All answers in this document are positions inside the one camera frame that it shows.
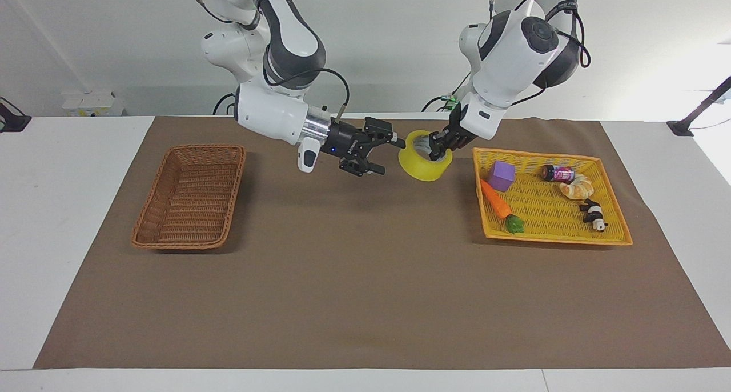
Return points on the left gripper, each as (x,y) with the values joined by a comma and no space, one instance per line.
(455,124)

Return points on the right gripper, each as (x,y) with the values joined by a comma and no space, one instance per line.
(345,140)

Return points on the yellow tape roll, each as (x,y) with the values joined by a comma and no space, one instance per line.
(420,169)

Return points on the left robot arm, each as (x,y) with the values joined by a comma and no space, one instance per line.
(508,66)

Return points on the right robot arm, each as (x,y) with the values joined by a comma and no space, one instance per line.
(268,109)

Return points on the yellow wicker basket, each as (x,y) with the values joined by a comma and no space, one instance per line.
(548,215)

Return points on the brown wicker basket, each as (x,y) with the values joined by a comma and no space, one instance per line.
(191,200)

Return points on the purple cube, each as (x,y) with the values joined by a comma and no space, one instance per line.
(501,176)

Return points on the orange toy carrot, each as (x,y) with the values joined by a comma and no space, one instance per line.
(495,202)

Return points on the small dark can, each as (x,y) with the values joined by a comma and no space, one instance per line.
(557,174)

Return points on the toy bread roll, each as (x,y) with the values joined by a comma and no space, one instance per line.
(578,187)

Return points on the toy panda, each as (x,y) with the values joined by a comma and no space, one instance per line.
(594,214)

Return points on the black stand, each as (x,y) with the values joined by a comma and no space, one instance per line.
(699,109)
(12,119)

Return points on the white box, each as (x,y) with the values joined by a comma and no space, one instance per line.
(91,104)

